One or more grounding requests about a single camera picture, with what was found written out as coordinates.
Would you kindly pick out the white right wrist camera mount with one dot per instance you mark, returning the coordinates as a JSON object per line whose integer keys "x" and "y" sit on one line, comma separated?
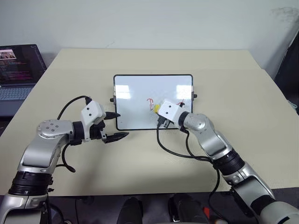
{"x": 170, "y": 110}

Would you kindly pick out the black framed whiteboard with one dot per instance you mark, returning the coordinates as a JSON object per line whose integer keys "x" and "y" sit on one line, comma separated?
{"x": 140, "y": 102}

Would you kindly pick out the yellow eraser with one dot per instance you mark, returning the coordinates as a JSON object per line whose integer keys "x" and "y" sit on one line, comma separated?
{"x": 156, "y": 108}

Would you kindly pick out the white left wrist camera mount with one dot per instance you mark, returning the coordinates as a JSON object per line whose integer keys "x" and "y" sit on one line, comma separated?
{"x": 91, "y": 111}

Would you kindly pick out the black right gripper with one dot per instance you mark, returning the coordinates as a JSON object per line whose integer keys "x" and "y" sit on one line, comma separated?
{"x": 166, "y": 123}

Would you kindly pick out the large black object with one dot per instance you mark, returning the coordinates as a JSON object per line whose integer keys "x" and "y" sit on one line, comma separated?
{"x": 288, "y": 77}

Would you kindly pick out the grey laptop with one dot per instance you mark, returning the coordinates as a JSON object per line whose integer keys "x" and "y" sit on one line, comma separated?
{"x": 16, "y": 70}

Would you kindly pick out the dark rounded shape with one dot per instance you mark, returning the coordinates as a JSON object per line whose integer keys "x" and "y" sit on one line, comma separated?
{"x": 130, "y": 211}
{"x": 187, "y": 210}

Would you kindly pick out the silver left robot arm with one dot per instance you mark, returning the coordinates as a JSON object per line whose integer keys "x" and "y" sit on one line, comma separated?
{"x": 44, "y": 149}

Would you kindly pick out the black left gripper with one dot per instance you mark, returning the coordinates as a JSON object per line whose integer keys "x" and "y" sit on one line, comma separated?
{"x": 95, "y": 133}

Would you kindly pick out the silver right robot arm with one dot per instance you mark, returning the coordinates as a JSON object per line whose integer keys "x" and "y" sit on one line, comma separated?
{"x": 210, "y": 137}

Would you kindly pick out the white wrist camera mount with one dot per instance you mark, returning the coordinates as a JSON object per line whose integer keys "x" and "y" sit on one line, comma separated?
{"x": 170, "y": 110}
{"x": 91, "y": 111}

